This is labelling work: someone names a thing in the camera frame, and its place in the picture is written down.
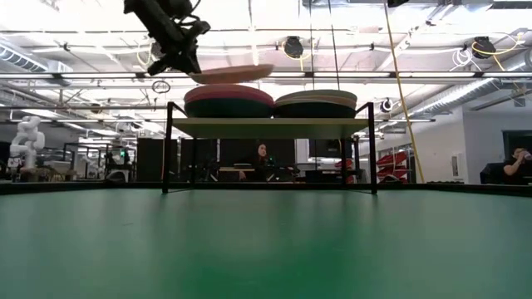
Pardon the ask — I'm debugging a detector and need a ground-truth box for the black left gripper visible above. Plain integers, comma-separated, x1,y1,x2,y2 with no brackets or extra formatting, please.
123,0,212,77

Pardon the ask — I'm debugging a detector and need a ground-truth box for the beige plate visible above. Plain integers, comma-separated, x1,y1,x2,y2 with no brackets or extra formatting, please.
189,63,276,86

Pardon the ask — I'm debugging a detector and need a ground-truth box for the pink plate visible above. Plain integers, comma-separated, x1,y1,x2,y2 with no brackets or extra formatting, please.
184,83,276,105

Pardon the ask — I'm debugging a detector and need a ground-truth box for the olive-grey plate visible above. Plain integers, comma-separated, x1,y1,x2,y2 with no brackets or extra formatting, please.
273,88,359,103

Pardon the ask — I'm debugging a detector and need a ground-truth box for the black-framed shelf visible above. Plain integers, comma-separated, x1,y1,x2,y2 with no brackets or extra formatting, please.
161,100,379,196

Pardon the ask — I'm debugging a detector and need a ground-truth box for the black partition panel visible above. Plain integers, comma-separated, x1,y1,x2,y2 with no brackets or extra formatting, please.
136,137,168,183

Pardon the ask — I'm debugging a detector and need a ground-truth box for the person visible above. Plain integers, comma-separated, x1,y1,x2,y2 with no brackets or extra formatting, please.
501,146,532,185
237,142,293,183

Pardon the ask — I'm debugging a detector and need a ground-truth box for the black-framed workstation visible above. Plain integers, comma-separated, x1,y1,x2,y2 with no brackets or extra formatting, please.
62,142,139,182

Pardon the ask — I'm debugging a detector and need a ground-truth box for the dark computer monitor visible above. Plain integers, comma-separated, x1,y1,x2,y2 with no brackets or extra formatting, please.
308,138,355,159

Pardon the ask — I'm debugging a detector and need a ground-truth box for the white robot figure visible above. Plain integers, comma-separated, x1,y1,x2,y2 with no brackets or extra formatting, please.
8,115,47,171

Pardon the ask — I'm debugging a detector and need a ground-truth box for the red storage bins rack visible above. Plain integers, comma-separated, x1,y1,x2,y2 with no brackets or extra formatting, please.
375,150,410,184

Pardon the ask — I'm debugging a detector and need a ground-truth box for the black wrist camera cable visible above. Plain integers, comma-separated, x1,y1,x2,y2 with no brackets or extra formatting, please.
182,0,205,27

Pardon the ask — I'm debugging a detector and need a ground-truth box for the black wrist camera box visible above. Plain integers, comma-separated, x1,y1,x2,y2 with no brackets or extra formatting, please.
164,0,195,18

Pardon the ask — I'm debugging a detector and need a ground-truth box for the thin black hanging cable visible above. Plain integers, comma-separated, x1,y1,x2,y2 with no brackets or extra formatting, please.
327,0,342,91

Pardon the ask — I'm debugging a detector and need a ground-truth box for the ribbed ventilation duct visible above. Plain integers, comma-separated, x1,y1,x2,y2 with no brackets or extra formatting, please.
0,42,74,76

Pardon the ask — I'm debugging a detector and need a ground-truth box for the long ceiling light rail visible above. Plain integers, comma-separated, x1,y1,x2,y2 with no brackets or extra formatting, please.
0,71,532,81

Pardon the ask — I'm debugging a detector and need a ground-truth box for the yellow hanging cable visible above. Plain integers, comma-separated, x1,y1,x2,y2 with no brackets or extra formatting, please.
383,3,426,184

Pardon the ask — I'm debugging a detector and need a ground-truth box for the silver ventilation duct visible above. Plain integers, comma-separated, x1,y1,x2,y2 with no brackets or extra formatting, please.
409,49,532,120

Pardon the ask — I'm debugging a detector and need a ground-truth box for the white coiled ceiling cable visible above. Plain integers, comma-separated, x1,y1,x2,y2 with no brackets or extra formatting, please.
451,47,483,72

